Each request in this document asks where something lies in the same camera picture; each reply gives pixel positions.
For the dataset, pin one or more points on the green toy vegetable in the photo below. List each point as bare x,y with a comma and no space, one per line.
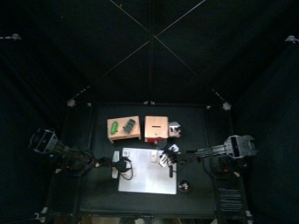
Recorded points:
114,127

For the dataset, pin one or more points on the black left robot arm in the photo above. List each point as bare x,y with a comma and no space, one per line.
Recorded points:
58,147

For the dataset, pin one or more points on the small wooden toy shelf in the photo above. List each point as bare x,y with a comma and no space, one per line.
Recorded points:
123,128

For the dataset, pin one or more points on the small black round cup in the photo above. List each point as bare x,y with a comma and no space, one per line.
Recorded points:
185,185

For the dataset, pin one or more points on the white cutting board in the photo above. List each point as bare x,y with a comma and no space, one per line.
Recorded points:
147,178

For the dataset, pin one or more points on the dark striped sushi roll toy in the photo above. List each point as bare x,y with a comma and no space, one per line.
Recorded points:
129,126

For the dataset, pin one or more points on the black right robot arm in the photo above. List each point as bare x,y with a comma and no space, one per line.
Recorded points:
234,147

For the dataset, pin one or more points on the speckled white sushi roll toy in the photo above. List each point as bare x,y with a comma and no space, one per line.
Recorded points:
115,155

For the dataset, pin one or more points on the white toy rice block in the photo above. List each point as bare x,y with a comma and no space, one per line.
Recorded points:
126,152
154,157

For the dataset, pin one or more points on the metal frame pole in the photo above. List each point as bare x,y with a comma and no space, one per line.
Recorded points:
150,58

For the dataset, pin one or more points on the metal frame clamp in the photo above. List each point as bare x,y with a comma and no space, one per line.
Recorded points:
226,106
71,102
291,38
15,36

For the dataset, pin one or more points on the wooden box with red face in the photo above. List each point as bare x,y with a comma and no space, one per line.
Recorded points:
157,128

